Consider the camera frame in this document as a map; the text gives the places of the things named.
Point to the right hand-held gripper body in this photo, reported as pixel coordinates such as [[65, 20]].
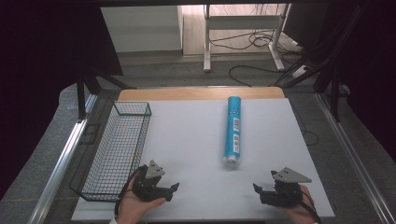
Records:
[[285, 189]]

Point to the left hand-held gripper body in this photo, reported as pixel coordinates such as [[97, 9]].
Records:
[[146, 183]]

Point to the blue cylindrical tube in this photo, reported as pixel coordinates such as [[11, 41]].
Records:
[[233, 130]]

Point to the person's right hand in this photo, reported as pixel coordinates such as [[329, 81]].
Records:
[[300, 210]]

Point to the person's left hand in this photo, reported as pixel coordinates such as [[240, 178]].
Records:
[[135, 207]]

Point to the white board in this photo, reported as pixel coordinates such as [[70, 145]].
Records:
[[204, 158]]

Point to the black tripod stand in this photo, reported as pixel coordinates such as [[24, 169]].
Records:
[[93, 79]]

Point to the white power strip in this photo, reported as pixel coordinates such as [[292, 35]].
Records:
[[299, 71]]

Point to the white desk frame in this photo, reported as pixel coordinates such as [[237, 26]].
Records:
[[243, 34]]

